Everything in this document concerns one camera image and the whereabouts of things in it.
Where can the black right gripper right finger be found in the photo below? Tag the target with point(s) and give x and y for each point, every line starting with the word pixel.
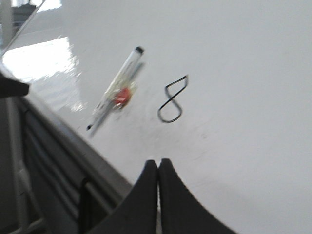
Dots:
pixel 181 213

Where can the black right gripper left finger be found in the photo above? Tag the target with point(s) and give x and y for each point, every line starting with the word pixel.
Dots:
pixel 137 213

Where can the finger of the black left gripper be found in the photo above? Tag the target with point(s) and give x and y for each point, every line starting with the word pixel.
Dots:
pixel 12 88

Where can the white whiteboard marker black cap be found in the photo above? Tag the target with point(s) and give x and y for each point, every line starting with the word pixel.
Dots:
pixel 119 92

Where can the grey metal table frame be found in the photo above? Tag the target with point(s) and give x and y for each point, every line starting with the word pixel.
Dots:
pixel 63 185

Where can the white whiteboard with aluminium frame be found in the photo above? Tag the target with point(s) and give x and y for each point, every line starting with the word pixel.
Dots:
pixel 225 93

